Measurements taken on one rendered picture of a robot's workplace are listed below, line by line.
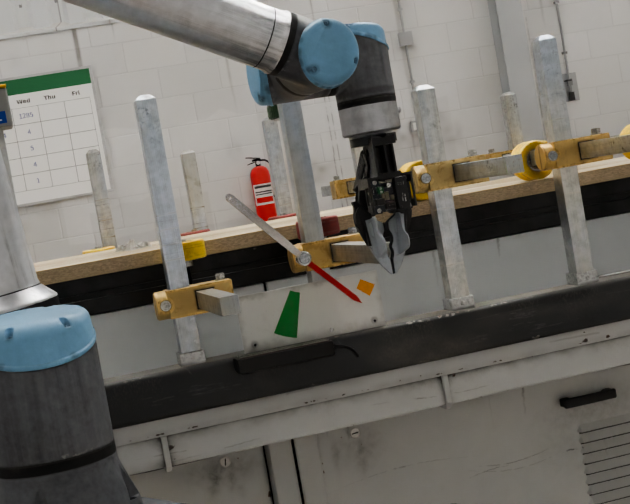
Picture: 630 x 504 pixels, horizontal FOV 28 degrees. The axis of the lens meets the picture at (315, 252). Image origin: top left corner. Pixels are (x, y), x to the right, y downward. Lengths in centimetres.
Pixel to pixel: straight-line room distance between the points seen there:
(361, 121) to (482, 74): 807
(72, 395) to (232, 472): 99
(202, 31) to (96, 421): 52
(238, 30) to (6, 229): 40
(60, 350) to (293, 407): 80
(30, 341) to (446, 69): 846
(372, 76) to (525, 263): 82
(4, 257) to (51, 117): 772
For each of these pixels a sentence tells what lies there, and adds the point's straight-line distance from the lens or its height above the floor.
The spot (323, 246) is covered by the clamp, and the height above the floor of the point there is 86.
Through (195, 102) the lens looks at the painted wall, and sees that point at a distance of 947.
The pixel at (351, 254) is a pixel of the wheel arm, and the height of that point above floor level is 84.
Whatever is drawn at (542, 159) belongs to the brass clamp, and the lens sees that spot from 237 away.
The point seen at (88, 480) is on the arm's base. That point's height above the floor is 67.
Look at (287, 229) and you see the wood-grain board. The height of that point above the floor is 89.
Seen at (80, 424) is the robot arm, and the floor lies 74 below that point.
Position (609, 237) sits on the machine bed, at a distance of 265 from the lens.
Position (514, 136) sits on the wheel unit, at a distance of 352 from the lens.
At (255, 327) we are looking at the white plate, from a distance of 219.
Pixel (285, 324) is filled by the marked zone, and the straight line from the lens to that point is 220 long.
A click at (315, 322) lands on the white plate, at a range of 221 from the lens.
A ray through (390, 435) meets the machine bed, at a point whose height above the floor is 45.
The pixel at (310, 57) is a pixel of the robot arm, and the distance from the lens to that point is 168.
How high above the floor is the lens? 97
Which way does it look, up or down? 3 degrees down
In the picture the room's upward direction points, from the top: 10 degrees counter-clockwise
